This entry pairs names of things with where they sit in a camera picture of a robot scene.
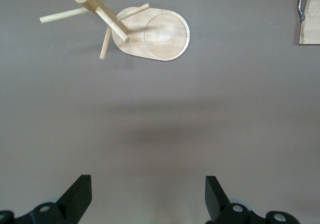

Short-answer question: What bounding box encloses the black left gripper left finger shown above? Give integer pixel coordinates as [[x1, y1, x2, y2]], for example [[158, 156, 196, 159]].
[[0, 175, 93, 224]]

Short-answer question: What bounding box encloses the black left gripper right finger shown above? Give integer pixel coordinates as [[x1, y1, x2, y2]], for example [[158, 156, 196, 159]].
[[205, 176, 300, 224]]

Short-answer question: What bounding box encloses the wooden mug rack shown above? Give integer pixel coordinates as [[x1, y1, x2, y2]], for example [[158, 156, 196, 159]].
[[39, 0, 191, 62]]

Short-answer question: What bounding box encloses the brown table cover sheet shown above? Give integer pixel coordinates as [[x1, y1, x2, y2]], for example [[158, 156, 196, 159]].
[[0, 0, 320, 224]]

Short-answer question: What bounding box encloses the bamboo cutting board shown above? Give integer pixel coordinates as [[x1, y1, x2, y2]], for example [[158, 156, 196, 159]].
[[298, 0, 320, 45]]

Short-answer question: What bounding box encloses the metal cutting board handle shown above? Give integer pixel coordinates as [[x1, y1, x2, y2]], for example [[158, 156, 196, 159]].
[[296, 0, 308, 22]]

